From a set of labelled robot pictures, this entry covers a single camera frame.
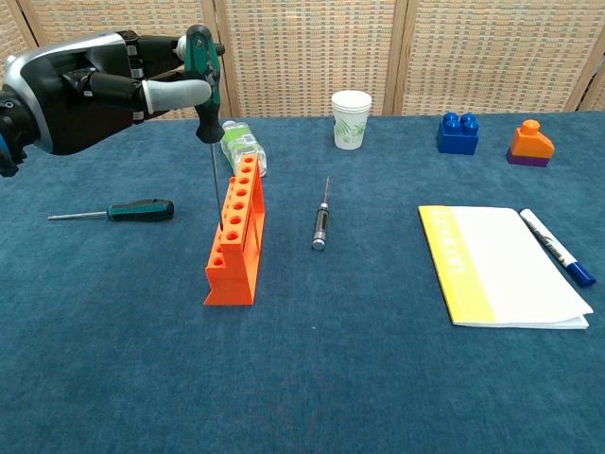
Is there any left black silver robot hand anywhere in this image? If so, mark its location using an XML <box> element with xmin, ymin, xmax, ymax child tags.
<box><xmin>3</xmin><ymin>30</ymin><xmax>226</xmax><ymax>156</ymax></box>

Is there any green screwdriver short thick shaft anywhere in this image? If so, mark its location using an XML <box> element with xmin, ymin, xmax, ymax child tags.
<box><xmin>47</xmin><ymin>198</ymin><xmax>176</xmax><ymax>223</ymax></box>

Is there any green screwdriver thin long shaft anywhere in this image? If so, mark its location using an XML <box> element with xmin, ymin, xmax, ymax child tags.
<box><xmin>181</xmin><ymin>24</ymin><xmax>225</xmax><ymax>232</ymax></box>

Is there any orange slotted tool rack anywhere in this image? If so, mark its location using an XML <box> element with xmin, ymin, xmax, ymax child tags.
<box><xmin>203</xmin><ymin>154</ymin><xmax>267</xmax><ymax>308</ymax></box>

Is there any clear plastic bottle green label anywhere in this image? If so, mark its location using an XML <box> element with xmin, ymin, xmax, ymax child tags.
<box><xmin>218</xmin><ymin>120</ymin><xmax>268</xmax><ymax>179</ymax></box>

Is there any woven wicker folding screen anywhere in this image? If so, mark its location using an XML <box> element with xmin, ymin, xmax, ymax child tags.
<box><xmin>0</xmin><ymin>0</ymin><xmax>605</xmax><ymax>125</ymax></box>

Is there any black silver precision screwdriver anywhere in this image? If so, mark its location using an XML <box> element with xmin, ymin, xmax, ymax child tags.
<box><xmin>310</xmin><ymin>176</ymin><xmax>331</xmax><ymax>252</ymax></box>

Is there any white paper cup leaf print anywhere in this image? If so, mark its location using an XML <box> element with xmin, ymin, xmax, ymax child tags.
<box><xmin>330</xmin><ymin>90</ymin><xmax>373</xmax><ymax>151</ymax></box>

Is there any blue felt table cover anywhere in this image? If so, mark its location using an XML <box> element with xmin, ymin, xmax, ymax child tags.
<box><xmin>0</xmin><ymin>111</ymin><xmax>605</xmax><ymax>454</ymax></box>

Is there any blue building block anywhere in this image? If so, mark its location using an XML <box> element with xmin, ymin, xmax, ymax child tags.
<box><xmin>436</xmin><ymin>112</ymin><xmax>480</xmax><ymax>155</ymax></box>

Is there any orange purple building block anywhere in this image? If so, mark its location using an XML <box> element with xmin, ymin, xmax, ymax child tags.
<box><xmin>507</xmin><ymin>118</ymin><xmax>557</xmax><ymax>167</ymax></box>

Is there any yellow white notebook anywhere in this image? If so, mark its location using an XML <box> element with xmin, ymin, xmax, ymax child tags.
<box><xmin>418</xmin><ymin>204</ymin><xmax>595</xmax><ymax>330</ymax></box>

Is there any white marker blue cap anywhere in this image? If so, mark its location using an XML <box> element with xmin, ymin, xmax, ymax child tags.
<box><xmin>518</xmin><ymin>208</ymin><xmax>597</xmax><ymax>288</ymax></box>

